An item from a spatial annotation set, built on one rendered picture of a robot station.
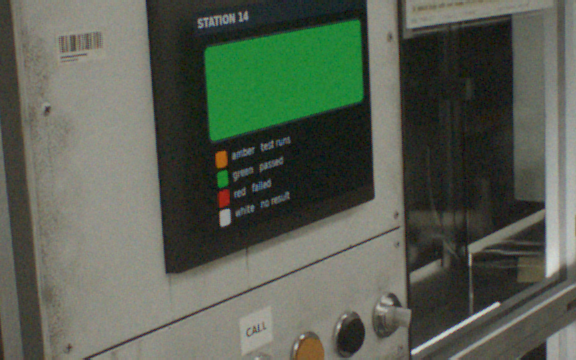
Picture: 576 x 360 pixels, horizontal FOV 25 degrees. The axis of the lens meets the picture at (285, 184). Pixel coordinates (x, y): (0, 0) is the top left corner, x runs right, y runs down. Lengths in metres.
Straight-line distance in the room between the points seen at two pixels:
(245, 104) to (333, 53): 0.11
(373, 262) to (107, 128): 0.35
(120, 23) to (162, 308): 0.20
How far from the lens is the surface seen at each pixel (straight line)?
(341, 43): 1.04
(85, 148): 0.86
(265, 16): 0.96
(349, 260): 1.11
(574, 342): 1.58
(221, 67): 0.92
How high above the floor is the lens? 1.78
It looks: 12 degrees down
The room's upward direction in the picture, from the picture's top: 3 degrees counter-clockwise
